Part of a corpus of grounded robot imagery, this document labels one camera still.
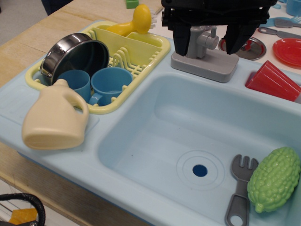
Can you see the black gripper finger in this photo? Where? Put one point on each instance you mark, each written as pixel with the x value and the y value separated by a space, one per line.
pixel 181 36
pixel 237 35

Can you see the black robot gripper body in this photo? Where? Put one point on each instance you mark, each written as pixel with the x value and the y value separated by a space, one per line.
pixel 215 12

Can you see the grey toy faucet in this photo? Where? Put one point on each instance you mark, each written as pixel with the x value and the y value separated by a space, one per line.
pixel 203 59

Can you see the steel pot lid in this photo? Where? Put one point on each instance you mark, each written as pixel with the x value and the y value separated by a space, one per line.
pixel 252 50

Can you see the grey toy knife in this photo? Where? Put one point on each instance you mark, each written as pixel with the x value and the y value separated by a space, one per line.
pixel 280 34

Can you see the yellow dish brush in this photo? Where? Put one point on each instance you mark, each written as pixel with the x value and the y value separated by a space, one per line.
pixel 143 20

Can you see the blue toy utensil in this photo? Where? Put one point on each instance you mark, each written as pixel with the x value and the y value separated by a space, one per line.
pixel 270 22

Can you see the grey toy spatula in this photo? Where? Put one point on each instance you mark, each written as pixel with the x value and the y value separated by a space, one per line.
pixel 285 23

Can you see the green block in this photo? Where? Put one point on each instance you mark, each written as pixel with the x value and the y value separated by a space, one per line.
pixel 132 4

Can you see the red plastic cup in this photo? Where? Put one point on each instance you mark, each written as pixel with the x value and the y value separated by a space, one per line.
pixel 272 81

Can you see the red plastic plate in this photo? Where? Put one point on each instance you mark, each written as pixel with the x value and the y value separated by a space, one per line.
pixel 288 51

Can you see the light blue cup background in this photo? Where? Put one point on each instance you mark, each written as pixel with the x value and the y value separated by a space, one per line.
pixel 293 7

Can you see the steel pot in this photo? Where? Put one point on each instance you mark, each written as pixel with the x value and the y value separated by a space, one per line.
pixel 76 51

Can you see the blue cup left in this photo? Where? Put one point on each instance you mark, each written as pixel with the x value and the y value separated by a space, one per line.
pixel 79 81

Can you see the light blue toy sink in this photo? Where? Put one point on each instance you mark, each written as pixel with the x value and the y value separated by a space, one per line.
pixel 165 154

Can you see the green bitter melon toy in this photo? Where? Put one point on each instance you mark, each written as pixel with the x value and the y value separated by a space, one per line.
pixel 274 180

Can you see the cream detergent bottle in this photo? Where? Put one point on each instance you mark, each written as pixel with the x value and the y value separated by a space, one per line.
pixel 57 120

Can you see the grey toy fork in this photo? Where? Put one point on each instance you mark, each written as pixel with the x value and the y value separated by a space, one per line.
pixel 242 169

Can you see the orange object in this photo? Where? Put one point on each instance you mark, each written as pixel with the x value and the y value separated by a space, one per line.
pixel 23 216

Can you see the blue cup with handle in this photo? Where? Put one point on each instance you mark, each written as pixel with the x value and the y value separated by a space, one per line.
pixel 107 83

